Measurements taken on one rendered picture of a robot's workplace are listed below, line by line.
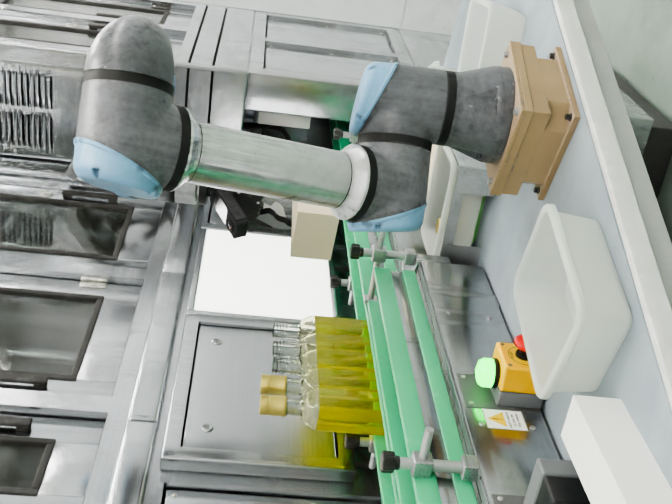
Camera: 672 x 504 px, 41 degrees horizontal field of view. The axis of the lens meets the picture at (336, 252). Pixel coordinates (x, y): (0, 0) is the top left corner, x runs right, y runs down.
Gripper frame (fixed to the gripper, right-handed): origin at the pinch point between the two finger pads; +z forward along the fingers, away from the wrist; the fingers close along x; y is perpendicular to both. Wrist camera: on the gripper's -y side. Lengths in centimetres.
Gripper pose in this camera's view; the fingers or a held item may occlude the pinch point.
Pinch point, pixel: (306, 204)
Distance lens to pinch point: 169.7
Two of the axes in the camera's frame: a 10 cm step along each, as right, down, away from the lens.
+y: 0.0, -7.4, 6.7
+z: 9.9, 1.0, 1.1
